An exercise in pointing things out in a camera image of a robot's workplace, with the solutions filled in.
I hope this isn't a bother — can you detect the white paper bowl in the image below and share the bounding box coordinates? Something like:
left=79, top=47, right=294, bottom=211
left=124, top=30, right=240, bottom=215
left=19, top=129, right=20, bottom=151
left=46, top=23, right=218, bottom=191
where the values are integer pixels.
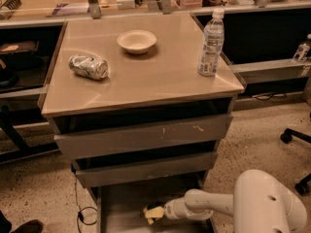
left=117, top=30, right=156, bottom=54

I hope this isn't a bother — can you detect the grey drawer cabinet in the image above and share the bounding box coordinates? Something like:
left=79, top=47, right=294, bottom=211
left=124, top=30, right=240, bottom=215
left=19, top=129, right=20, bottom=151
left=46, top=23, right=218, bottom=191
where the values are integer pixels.
left=37, top=12, right=248, bottom=233

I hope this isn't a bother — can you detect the black floor cable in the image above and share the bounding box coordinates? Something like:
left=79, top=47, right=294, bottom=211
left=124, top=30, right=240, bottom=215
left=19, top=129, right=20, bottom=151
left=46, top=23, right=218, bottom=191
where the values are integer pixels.
left=73, top=175, right=98, bottom=233

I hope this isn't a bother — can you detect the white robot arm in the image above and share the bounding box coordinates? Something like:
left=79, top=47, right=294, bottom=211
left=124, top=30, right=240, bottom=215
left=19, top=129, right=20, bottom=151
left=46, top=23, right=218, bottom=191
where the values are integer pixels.
left=143, top=169, right=307, bottom=233

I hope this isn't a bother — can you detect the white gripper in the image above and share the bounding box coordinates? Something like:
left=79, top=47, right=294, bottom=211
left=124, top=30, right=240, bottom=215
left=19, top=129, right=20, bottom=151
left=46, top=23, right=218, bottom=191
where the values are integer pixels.
left=144, top=198, right=186, bottom=225

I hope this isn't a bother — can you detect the green and yellow sponge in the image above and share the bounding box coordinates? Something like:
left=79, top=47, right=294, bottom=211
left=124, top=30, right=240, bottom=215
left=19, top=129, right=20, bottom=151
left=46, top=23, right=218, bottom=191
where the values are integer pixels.
left=143, top=202, right=162, bottom=213

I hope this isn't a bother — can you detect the middle grey drawer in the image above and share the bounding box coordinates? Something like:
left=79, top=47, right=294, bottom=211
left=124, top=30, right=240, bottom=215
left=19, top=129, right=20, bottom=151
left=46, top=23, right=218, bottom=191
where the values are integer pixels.
left=76, top=151, right=218, bottom=187

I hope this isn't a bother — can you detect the top grey drawer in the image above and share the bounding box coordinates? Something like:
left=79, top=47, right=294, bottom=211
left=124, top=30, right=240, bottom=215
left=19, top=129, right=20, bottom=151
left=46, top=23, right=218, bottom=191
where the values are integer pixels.
left=54, top=114, right=232, bottom=159

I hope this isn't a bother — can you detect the metal coil stand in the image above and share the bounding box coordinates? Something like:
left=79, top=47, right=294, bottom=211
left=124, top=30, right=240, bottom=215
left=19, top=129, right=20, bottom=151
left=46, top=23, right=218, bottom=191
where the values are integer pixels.
left=0, top=0, right=21, bottom=20

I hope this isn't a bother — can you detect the small bottle on shelf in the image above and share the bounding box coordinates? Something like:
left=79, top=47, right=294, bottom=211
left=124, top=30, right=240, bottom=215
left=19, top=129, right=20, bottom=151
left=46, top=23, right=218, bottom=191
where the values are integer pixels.
left=293, top=34, right=311, bottom=61

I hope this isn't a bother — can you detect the purple white paper sheet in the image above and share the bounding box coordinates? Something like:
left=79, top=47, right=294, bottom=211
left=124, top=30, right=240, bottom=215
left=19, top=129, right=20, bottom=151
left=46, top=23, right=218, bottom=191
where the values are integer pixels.
left=51, top=3, right=89, bottom=17

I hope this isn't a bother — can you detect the open bottom grey drawer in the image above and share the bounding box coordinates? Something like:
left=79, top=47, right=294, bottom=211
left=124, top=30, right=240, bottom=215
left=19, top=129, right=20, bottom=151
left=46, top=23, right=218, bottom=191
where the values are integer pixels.
left=97, top=174, right=214, bottom=233

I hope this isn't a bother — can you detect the clear plastic water bottle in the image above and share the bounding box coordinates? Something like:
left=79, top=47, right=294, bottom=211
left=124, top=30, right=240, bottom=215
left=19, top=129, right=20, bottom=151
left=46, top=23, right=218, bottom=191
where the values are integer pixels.
left=198, top=9, right=225, bottom=77

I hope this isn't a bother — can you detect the crushed silver soda can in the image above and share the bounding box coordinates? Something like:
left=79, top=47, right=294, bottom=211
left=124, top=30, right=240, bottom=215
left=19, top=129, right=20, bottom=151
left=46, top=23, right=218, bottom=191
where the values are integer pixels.
left=69, top=54, right=108, bottom=81

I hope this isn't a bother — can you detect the brown shoe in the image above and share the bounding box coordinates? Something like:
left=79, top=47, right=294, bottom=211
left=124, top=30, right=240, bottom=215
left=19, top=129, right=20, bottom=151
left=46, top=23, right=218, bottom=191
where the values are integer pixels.
left=12, top=219, right=43, bottom=233

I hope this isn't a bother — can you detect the long wooden workbench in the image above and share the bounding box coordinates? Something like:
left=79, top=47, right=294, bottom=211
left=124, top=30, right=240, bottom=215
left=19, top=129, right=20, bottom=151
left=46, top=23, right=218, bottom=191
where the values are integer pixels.
left=3, top=0, right=311, bottom=29

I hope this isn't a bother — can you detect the black office chair base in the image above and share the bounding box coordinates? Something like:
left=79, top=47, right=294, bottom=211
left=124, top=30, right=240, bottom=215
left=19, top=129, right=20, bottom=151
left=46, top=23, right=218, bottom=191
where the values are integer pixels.
left=280, top=128, right=311, bottom=196

